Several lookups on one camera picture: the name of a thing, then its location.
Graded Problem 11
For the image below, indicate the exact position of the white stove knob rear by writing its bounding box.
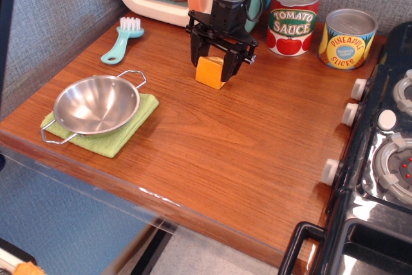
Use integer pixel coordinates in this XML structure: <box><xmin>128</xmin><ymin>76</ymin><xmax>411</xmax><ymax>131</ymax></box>
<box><xmin>351</xmin><ymin>79</ymin><xmax>368</xmax><ymax>101</ymax></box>

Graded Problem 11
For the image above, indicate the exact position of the white round stove button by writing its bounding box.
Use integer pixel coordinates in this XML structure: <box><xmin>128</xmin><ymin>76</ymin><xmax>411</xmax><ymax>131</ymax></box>
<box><xmin>377</xmin><ymin>109</ymin><xmax>397</xmax><ymax>131</ymax></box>

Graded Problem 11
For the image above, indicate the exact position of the green folded cloth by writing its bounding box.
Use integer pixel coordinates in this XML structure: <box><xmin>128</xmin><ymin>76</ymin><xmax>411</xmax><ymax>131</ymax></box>
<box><xmin>41</xmin><ymin>94</ymin><xmax>159</xmax><ymax>158</ymax></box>

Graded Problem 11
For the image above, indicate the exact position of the teal toy dish brush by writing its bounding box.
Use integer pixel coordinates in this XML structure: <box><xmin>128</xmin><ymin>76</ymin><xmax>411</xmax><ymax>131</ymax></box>
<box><xmin>100</xmin><ymin>17</ymin><xmax>144</xmax><ymax>64</ymax></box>

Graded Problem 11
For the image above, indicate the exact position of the black toy stove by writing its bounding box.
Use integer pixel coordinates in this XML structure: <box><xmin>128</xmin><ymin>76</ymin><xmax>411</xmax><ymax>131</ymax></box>
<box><xmin>278</xmin><ymin>21</ymin><xmax>412</xmax><ymax>275</ymax></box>

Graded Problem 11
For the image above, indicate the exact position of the orange object bottom left corner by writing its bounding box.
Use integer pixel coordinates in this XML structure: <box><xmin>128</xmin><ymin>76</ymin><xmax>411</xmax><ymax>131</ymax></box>
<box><xmin>12</xmin><ymin>261</ymin><xmax>46</xmax><ymax>275</ymax></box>

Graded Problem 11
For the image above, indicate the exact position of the tomato sauce tin can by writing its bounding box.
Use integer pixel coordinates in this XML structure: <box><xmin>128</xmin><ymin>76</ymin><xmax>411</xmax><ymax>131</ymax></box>
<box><xmin>267</xmin><ymin>0</ymin><xmax>321</xmax><ymax>57</ymax></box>

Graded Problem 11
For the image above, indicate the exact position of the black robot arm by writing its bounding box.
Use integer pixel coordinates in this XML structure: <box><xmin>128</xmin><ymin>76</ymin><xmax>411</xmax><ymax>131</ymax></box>
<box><xmin>186</xmin><ymin>0</ymin><xmax>263</xmax><ymax>82</ymax></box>

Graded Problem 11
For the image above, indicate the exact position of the white stove knob front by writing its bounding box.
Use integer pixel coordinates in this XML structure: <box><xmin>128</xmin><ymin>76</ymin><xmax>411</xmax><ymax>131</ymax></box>
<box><xmin>321</xmin><ymin>158</ymin><xmax>340</xmax><ymax>187</ymax></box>

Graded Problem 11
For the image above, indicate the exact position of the grey stove burner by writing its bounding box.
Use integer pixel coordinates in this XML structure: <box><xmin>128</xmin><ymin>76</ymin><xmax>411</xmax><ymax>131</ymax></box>
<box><xmin>374</xmin><ymin>133</ymin><xmax>411</xmax><ymax>205</ymax></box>
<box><xmin>393</xmin><ymin>70</ymin><xmax>412</xmax><ymax>116</ymax></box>

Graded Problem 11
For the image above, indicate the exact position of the orange pumpkin wedge toy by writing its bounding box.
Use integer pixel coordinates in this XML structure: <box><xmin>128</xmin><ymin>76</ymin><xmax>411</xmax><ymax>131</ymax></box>
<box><xmin>195</xmin><ymin>56</ymin><xmax>225</xmax><ymax>90</ymax></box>

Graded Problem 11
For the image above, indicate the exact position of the grey rear stove burner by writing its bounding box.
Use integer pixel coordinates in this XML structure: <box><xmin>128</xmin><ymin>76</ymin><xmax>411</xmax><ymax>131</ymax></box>
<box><xmin>393</xmin><ymin>70</ymin><xmax>412</xmax><ymax>116</ymax></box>

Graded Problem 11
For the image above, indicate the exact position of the black oven door handle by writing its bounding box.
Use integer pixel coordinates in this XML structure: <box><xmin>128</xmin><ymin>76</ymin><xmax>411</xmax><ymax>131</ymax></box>
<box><xmin>278</xmin><ymin>221</ymin><xmax>327</xmax><ymax>274</ymax></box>

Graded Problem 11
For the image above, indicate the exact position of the white stove knob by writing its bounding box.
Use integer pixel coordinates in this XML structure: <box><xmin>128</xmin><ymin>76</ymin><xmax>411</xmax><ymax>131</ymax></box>
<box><xmin>321</xmin><ymin>158</ymin><xmax>340</xmax><ymax>187</ymax></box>
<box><xmin>351</xmin><ymin>79</ymin><xmax>368</xmax><ymax>101</ymax></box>
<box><xmin>341</xmin><ymin>103</ymin><xmax>359</xmax><ymax>127</ymax></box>

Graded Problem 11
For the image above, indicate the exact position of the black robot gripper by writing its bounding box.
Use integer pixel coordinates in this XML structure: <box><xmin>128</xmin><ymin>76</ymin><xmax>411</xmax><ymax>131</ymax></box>
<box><xmin>186</xmin><ymin>0</ymin><xmax>258</xmax><ymax>82</ymax></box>

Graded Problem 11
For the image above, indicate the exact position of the white stove knob middle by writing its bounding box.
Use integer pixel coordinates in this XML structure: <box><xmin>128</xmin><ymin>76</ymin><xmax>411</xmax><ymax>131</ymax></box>
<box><xmin>341</xmin><ymin>103</ymin><xmax>359</xmax><ymax>127</ymax></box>

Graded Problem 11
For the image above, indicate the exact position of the stainless steel two-handled bowl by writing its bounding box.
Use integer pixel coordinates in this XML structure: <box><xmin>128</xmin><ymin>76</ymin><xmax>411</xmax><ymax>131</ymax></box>
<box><xmin>41</xmin><ymin>70</ymin><xmax>147</xmax><ymax>145</ymax></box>

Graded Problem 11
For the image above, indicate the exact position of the pineapple slices tin can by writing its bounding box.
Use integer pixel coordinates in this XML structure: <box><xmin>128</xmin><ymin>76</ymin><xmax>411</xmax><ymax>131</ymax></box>
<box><xmin>318</xmin><ymin>8</ymin><xmax>378</xmax><ymax>70</ymax></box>

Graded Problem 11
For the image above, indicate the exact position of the grey front stove burner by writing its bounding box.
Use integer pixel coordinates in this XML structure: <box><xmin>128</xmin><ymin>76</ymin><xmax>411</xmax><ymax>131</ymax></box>
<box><xmin>374</xmin><ymin>133</ymin><xmax>411</xmax><ymax>205</ymax></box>

